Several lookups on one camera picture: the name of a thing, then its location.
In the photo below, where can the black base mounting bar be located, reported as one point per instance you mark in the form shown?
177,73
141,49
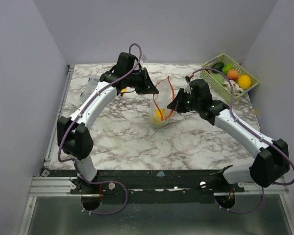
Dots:
111,186

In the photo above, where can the green perforated plastic basket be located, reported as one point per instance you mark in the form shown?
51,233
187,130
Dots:
227,77

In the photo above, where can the orange toy peach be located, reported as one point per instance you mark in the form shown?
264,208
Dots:
233,74

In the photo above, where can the clear zip bag orange zipper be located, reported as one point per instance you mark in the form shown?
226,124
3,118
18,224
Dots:
160,101

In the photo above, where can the white toy mushroom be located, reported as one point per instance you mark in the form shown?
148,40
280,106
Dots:
236,88

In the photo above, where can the dark green toy avocado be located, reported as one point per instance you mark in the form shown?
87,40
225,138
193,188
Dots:
218,66

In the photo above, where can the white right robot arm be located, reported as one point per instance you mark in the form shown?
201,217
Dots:
270,156

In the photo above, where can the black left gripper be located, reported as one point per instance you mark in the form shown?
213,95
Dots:
147,86

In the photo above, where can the aluminium frame rail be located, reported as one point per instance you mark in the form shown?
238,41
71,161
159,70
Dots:
63,186

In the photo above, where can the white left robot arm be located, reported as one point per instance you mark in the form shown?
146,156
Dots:
73,132

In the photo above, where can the light green toy apple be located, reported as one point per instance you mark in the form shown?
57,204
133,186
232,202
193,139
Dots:
227,68

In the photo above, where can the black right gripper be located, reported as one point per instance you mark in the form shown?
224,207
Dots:
180,101

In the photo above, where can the clear plastic box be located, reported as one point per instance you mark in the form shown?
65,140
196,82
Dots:
90,87

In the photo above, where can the yellow toy pear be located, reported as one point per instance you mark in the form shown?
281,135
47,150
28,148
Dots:
157,116

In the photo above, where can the yellow toy lemon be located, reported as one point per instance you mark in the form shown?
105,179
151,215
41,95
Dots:
244,82

